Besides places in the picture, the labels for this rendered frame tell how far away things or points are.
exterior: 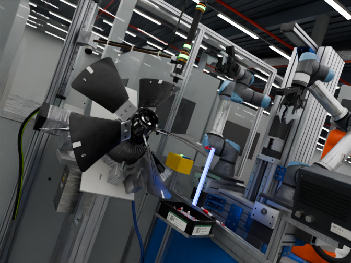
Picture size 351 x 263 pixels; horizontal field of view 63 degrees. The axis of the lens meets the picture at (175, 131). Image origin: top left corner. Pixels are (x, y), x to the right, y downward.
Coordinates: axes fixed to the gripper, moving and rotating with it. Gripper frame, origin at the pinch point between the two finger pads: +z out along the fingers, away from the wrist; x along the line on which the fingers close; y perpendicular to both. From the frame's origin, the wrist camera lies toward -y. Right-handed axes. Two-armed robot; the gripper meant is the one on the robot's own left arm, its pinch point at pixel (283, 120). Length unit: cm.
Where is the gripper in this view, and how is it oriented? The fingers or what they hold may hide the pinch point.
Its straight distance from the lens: 149.9
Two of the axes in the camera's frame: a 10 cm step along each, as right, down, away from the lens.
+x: -4.7, -1.6, 8.7
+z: -3.3, 9.5, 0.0
